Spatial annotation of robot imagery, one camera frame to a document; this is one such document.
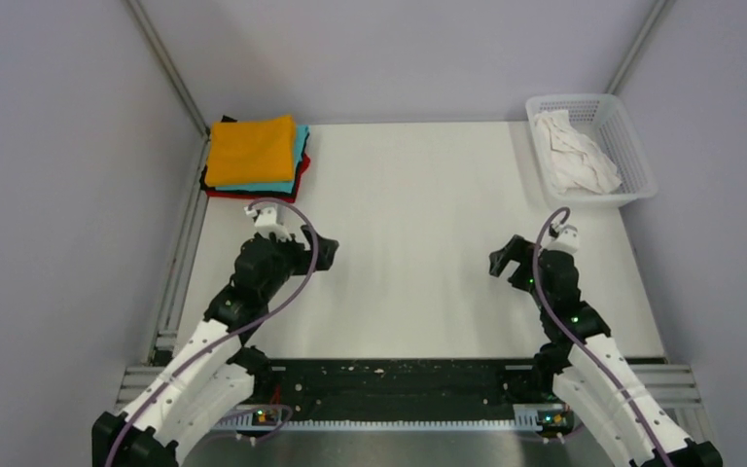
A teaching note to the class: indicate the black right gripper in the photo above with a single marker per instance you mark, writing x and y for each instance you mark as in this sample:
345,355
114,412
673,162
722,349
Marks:
518,249

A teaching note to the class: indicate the aluminium front rail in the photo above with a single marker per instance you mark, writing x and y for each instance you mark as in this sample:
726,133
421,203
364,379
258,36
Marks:
373,424

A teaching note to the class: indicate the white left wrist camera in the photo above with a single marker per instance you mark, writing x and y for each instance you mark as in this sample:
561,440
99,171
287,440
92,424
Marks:
268,224

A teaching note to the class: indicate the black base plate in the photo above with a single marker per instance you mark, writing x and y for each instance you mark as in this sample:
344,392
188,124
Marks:
399,390

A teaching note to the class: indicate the left aluminium frame post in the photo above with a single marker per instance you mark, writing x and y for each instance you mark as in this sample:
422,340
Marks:
169,69

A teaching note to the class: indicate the white plastic laundry basket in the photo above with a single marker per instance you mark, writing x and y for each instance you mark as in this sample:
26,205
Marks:
603,119

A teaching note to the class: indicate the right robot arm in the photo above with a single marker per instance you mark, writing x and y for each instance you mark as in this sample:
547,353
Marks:
582,366

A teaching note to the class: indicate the aluminium frame post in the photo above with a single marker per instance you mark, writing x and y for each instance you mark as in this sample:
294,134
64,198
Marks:
648,29
169,69

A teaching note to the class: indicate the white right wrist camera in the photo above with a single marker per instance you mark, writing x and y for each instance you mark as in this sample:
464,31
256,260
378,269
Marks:
563,238

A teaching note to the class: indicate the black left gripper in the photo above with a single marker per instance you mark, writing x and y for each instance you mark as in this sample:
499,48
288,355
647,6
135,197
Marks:
327,250

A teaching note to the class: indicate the white crumpled t-shirt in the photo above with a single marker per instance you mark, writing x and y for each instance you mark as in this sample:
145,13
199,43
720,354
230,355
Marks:
578,163

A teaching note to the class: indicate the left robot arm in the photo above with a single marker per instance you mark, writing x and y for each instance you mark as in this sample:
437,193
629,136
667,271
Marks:
215,370

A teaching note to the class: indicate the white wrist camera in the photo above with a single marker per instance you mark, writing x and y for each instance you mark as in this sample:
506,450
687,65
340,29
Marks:
268,224
563,238

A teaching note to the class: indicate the yellow t-shirt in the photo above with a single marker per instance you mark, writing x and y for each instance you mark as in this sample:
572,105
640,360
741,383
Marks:
252,151

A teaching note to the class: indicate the right aluminium frame post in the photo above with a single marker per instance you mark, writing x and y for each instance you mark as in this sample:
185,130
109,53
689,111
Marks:
648,29

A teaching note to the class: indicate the cyan folded t-shirt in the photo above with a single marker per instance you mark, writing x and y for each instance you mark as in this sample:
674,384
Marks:
302,136

